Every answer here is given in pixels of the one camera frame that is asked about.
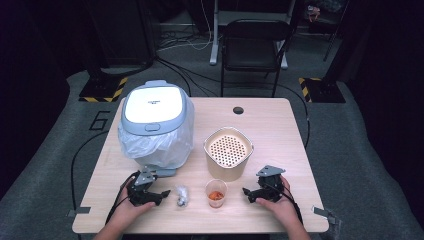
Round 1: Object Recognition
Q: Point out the clear plastic wrapper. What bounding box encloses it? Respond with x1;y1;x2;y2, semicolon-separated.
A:
175;185;190;207

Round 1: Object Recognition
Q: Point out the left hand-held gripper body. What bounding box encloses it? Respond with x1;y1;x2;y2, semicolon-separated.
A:
126;167;158;207

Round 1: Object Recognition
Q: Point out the dark cabinet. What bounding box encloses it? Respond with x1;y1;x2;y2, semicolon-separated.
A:
84;0;158;68

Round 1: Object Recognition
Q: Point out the white metal desk frame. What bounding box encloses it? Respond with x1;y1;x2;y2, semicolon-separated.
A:
209;0;298;70

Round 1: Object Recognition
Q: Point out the person's left hand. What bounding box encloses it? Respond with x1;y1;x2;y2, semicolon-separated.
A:
109;188;156;228

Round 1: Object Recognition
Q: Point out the black floor cable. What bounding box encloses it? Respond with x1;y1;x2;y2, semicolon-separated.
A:
69;129;110;211
276;83;312;150

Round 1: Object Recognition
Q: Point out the white floor cable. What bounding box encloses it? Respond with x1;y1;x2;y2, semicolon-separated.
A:
156;0;215;53

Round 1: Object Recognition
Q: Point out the black folding chair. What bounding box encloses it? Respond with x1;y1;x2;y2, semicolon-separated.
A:
219;18;293;98

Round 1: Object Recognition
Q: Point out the person's right hand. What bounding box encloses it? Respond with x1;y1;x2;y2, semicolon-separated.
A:
254;174;302;232

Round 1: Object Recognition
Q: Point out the right hand-held gripper cable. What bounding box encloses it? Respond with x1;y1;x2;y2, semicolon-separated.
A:
266;182;304;224

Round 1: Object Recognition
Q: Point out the white grey pedal trash bin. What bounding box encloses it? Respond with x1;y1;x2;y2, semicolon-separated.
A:
118;79;196;178

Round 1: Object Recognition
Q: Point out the beige strainer container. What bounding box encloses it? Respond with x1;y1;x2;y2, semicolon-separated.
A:
203;126;255;183

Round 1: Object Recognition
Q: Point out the translucent white bin bag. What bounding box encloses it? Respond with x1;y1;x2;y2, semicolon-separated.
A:
118;96;196;170

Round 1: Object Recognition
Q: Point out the grey tape piece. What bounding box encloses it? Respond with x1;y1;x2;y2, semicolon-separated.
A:
66;206;92;218
312;205;338;225

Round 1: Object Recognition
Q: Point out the hazard-striped black stand base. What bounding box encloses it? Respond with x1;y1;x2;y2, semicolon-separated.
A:
78;76;129;103
298;77;347;104

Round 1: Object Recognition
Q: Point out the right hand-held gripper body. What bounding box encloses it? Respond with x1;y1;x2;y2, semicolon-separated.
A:
255;164;287;203

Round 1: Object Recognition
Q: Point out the clear plastic cup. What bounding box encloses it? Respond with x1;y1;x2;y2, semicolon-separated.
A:
204;178;229;209

